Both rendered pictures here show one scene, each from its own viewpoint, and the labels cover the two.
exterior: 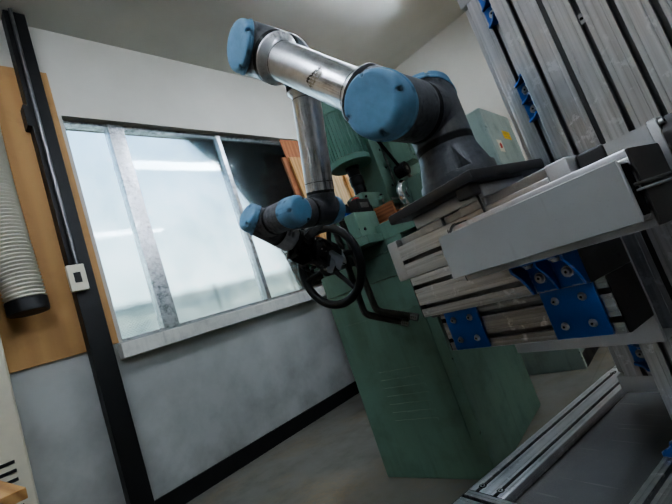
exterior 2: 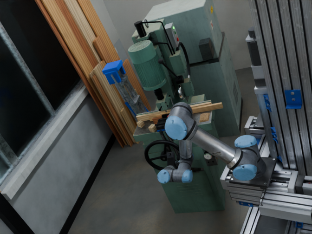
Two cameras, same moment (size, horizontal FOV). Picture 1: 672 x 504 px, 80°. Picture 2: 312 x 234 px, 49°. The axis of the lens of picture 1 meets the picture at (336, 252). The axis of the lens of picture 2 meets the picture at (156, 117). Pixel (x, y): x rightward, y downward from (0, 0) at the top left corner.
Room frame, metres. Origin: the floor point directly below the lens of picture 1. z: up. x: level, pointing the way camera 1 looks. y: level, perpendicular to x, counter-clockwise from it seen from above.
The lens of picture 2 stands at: (-0.52, 0.48, 2.25)
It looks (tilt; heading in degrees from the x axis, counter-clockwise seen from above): 30 degrees down; 345
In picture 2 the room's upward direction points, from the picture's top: 23 degrees counter-clockwise
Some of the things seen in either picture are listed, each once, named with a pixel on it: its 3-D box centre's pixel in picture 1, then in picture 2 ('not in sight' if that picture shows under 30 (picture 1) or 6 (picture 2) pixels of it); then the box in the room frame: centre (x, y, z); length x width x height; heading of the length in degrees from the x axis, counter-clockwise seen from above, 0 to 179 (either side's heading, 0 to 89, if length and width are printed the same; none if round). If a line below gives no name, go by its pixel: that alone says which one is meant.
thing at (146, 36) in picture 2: not in sight; (142, 33); (1.72, -0.27, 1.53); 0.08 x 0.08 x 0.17; 51
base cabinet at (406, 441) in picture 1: (436, 354); (191, 159); (1.70, -0.25, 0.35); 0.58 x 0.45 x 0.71; 141
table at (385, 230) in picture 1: (371, 239); (172, 127); (1.50, -0.14, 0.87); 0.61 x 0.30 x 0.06; 51
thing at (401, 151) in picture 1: (404, 147); (178, 62); (1.68, -0.43, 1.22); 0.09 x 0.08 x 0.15; 141
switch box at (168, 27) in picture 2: not in sight; (171, 35); (1.77, -0.49, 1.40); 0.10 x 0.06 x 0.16; 141
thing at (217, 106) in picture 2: not in sight; (184, 112); (1.52, -0.28, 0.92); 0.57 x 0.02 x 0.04; 51
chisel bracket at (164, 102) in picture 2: (368, 204); (163, 102); (1.62, -0.19, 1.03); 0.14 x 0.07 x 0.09; 141
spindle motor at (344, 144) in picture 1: (339, 134); (147, 65); (1.61, -0.18, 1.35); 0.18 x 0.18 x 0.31
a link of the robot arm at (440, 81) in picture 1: (429, 113); (246, 148); (0.78, -0.27, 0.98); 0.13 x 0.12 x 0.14; 136
